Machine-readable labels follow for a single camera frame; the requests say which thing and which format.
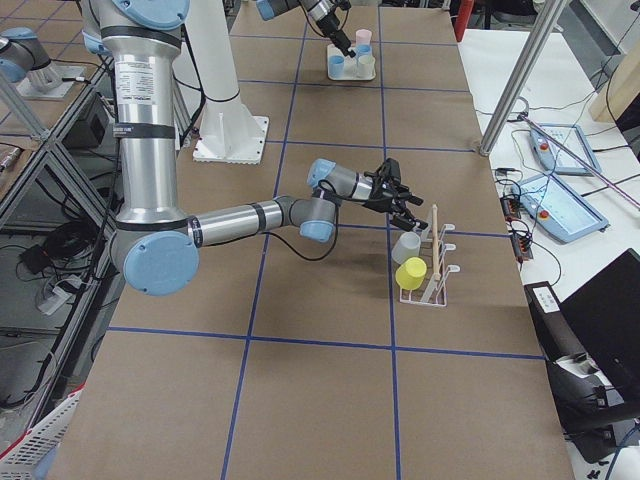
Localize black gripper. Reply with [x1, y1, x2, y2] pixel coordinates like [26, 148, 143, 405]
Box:
[319, 13, 356, 56]
[363, 163, 423, 232]

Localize blue plastic cup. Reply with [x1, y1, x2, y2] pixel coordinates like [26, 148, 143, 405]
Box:
[355, 44, 372, 60]

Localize light blue cup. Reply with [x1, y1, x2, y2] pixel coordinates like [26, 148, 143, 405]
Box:
[327, 55, 345, 80]

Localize pink plastic cup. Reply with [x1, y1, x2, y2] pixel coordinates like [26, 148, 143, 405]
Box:
[355, 28, 372, 46]

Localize grey plastic cup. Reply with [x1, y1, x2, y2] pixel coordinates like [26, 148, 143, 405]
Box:
[391, 231, 421, 265]

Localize yellow plastic cup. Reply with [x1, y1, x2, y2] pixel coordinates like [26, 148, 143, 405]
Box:
[395, 257, 428, 291]

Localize pale yellow cup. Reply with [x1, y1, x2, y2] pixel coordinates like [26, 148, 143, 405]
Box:
[356, 54, 375, 80]

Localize white plastic tray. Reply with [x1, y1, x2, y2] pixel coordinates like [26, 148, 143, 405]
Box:
[326, 45, 376, 81]

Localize black usb hub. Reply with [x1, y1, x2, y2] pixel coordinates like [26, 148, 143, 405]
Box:
[500, 195, 533, 265]

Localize near teach pendant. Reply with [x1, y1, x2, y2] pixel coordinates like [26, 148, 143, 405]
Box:
[512, 173, 609, 244]

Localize teach pendant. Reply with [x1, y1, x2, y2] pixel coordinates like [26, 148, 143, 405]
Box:
[530, 124, 601, 176]
[512, 173, 609, 244]

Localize far teach pendant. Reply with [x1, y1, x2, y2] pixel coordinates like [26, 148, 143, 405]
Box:
[530, 124, 601, 176]

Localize black laptop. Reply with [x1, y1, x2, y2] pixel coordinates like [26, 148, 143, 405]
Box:
[560, 248, 639, 401]

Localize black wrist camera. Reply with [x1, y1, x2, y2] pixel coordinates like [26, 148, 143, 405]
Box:
[381, 158, 401, 184]

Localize white wire cup rack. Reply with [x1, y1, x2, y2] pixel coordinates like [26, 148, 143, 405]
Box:
[398, 204, 461, 308]

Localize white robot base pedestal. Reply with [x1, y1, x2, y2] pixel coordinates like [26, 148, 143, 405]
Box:
[186, 0, 269, 164]

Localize aluminium frame post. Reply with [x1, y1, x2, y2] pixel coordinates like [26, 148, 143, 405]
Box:
[478, 0, 567, 157]

